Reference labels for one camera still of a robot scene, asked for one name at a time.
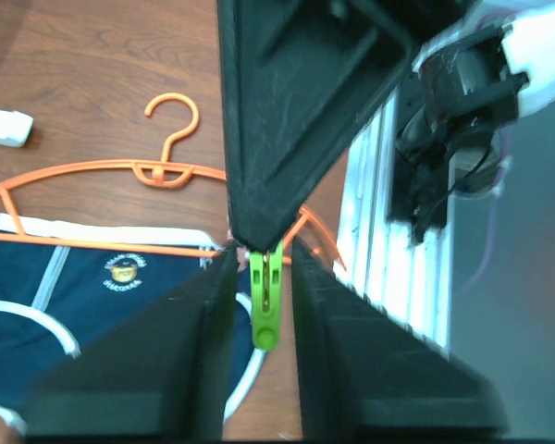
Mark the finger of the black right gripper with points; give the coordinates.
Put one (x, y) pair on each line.
(299, 79)

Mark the navy blue underwear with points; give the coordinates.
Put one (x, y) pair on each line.
(55, 299)

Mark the white clothes rack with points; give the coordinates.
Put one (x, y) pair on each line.
(15, 128)

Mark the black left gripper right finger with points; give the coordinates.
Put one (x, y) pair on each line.
(363, 376)

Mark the green clothespin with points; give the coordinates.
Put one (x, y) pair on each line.
(266, 285)

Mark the orange plastic hanger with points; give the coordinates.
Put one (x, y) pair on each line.
(163, 169)

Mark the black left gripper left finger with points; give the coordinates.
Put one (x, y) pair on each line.
(163, 374)

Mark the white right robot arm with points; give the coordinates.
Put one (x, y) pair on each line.
(482, 80)

